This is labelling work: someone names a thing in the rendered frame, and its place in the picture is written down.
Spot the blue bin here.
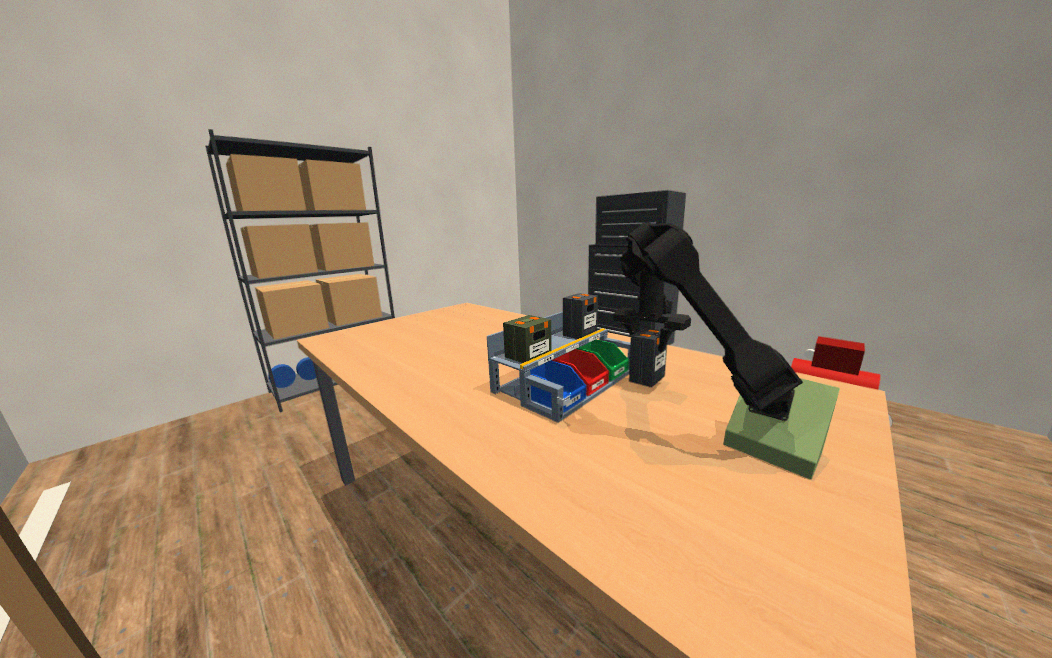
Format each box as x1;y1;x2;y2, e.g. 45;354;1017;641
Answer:
530;360;586;412

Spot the red open bin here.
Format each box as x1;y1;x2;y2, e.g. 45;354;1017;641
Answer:
552;348;609;396

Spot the green open bin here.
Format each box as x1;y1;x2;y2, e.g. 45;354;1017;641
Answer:
576;340;629;381

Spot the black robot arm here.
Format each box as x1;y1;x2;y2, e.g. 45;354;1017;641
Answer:
620;222;803;421

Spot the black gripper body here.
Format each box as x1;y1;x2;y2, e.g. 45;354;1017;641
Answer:
613;291;691;330

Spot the grey metal bin rack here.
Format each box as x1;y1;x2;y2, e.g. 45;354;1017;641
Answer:
486;312;630;423

